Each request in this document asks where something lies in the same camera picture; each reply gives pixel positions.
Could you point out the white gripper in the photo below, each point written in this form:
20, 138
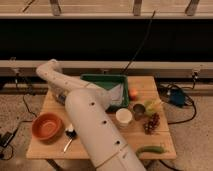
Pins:
56, 91

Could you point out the blue sponge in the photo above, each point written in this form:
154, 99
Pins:
61, 99

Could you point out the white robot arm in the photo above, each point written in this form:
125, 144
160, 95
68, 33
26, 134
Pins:
86, 105

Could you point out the red orange bowl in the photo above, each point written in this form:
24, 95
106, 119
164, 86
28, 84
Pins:
46, 126

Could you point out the green plastic tray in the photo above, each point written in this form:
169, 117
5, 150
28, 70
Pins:
108, 81

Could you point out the white folded cloth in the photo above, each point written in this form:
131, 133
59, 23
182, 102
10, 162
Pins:
116, 95

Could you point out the white plastic cup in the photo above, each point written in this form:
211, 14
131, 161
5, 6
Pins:
123, 116

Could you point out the black adapter on floor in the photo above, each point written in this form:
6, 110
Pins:
6, 139

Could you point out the small metal cup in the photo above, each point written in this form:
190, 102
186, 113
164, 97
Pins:
138, 111

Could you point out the wooden table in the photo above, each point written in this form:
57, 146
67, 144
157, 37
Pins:
133, 133

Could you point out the yellow green fruit toy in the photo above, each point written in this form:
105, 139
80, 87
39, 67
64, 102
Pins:
151, 106

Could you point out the purple grape bunch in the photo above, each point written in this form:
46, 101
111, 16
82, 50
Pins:
152, 123

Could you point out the green cucumber toy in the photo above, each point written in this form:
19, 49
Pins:
150, 149

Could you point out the blue power box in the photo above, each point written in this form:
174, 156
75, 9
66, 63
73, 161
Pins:
177, 98

